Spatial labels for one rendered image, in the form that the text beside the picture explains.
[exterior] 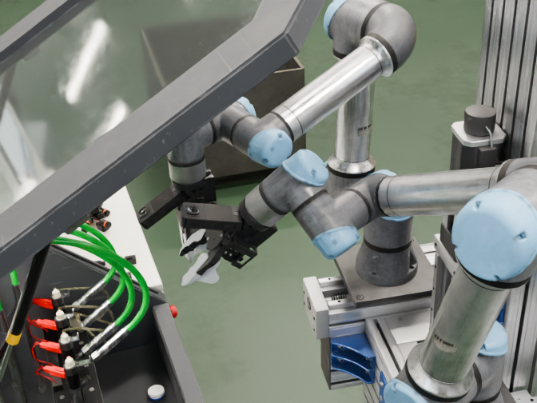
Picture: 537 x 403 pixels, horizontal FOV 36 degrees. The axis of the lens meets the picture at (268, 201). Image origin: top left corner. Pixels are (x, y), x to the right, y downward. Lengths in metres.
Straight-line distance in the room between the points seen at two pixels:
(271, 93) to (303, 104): 2.51
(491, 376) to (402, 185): 0.38
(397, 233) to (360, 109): 0.30
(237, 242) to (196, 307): 2.06
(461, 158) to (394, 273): 0.46
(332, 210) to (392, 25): 0.47
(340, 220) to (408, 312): 0.66
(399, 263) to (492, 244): 0.84
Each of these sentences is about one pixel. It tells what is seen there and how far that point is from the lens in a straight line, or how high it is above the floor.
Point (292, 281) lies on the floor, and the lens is 3.71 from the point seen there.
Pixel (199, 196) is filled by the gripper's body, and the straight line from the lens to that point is 1.74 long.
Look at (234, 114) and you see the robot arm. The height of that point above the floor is 1.54.
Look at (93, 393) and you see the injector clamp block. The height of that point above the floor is 0.98.
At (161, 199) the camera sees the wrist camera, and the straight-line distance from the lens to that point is 1.74.
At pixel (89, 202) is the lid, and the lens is 1.14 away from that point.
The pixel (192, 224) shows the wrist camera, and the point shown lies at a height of 1.44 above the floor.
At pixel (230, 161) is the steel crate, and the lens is 4.26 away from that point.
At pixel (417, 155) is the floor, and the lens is 4.67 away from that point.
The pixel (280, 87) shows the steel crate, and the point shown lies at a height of 0.55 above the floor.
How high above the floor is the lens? 2.28
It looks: 32 degrees down
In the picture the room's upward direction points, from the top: 3 degrees counter-clockwise
